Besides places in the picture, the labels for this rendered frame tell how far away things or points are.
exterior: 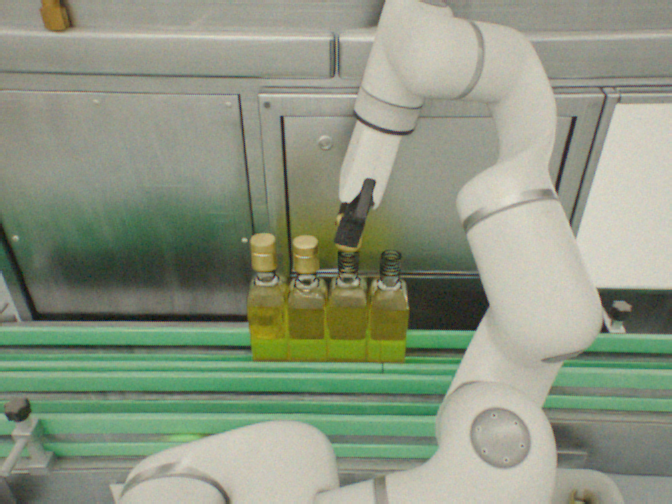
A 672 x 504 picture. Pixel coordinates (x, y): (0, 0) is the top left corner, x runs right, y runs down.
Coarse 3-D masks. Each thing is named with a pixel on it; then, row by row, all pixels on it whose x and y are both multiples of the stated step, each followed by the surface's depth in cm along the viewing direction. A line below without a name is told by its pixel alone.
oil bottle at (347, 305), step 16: (336, 288) 80; (352, 288) 80; (336, 304) 80; (352, 304) 80; (336, 320) 82; (352, 320) 82; (336, 336) 83; (352, 336) 83; (336, 352) 85; (352, 352) 85
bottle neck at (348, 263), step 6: (342, 252) 79; (354, 252) 79; (342, 258) 77; (348, 258) 77; (354, 258) 77; (342, 264) 78; (348, 264) 78; (354, 264) 78; (342, 270) 79; (348, 270) 78; (354, 270) 79; (342, 276) 79; (348, 276) 79; (354, 276) 79; (342, 282) 80; (348, 282) 79; (354, 282) 80
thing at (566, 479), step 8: (560, 472) 85; (568, 472) 85; (576, 472) 85; (584, 472) 85; (592, 472) 85; (560, 480) 85; (568, 480) 85; (576, 480) 85; (584, 480) 85; (592, 480) 85; (600, 480) 84; (608, 480) 84; (560, 488) 86; (568, 488) 86; (576, 488) 86; (584, 488) 86; (592, 488) 86; (600, 488) 85; (608, 488) 83; (616, 488) 83; (552, 496) 87; (560, 496) 87; (568, 496) 87; (576, 496) 87; (600, 496) 85; (608, 496) 83; (616, 496) 82
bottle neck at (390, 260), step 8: (384, 256) 78; (392, 256) 79; (400, 256) 77; (384, 264) 77; (392, 264) 77; (400, 264) 78; (384, 272) 78; (392, 272) 78; (400, 272) 79; (384, 280) 79; (392, 280) 78; (392, 288) 79
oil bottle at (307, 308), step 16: (304, 288) 80; (320, 288) 80; (288, 304) 80; (304, 304) 80; (320, 304) 80; (288, 320) 82; (304, 320) 81; (320, 320) 81; (304, 336) 83; (320, 336) 83; (304, 352) 85; (320, 352) 85
